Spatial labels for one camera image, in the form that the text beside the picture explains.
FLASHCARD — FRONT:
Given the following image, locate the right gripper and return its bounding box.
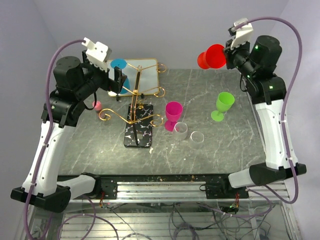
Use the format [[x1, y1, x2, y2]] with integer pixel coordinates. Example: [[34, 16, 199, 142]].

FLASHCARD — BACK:
[[222, 35, 257, 80]]

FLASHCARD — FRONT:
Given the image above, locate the blue plastic wine glass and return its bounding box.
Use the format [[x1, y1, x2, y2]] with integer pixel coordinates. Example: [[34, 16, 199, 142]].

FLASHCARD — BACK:
[[109, 58, 130, 89]]

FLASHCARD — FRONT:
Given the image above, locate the red plastic wine glass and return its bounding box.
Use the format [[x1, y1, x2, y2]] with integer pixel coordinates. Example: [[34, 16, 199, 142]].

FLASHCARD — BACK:
[[197, 44, 226, 70]]

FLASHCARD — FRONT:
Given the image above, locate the gold wine glass rack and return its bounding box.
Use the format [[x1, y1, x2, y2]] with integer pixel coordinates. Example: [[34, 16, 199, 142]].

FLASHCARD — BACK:
[[101, 63, 167, 148]]

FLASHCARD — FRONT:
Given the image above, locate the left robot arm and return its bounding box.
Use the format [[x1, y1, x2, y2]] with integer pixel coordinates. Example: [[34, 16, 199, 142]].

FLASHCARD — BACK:
[[10, 56, 127, 213]]

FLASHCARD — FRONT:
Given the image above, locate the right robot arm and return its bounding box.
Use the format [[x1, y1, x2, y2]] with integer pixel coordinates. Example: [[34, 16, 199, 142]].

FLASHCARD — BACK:
[[197, 35, 307, 198]]

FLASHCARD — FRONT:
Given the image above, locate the green plastic wine glass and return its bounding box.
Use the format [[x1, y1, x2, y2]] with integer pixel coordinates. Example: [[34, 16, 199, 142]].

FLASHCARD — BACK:
[[210, 91, 235, 122]]

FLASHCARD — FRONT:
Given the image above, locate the pink plastic wine glass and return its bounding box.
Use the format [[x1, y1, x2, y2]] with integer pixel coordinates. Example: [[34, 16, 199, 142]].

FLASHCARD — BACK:
[[164, 101, 183, 132]]

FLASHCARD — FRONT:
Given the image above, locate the gold framed mirror tray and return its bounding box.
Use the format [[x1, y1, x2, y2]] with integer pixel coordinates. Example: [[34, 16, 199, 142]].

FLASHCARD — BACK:
[[107, 58, 159, 97]]

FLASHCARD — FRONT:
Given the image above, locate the pink small bottle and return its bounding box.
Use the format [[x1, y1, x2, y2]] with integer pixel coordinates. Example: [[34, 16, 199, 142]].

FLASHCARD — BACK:
[[92, 100, 106, 121]]

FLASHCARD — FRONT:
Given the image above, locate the clear glass cup left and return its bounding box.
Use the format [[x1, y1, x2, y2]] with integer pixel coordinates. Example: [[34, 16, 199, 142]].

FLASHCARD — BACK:
[[172, 122, 188, 141]]

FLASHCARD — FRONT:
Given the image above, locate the clear glass cup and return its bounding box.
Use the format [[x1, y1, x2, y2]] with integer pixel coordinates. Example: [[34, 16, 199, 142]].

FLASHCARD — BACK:
[[188, 131, 205, 149], [172, 122, 188, 141]]

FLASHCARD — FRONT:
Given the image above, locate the clear glass cup right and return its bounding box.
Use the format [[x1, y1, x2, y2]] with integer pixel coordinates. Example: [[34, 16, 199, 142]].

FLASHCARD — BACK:
[[188, 131, 205, 149]]

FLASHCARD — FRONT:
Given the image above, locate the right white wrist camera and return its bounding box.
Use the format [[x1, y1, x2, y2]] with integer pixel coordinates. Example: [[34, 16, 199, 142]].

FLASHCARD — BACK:
[[230, 23, 254, 50]]

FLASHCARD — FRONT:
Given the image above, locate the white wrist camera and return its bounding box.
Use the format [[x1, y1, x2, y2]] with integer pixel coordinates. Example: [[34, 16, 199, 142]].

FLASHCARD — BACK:
[[82, 37, 112, 72], [230, 23, 254, 50]]

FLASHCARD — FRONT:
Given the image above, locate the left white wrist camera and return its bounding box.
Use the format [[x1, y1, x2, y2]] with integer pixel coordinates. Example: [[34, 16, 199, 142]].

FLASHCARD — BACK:
[[82, 37, 112, 72]]

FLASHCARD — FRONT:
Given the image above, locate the aluminium mounting rail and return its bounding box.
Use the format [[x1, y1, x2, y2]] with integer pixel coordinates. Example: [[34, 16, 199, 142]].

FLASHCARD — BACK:
[[27, 174, 291, 203]]

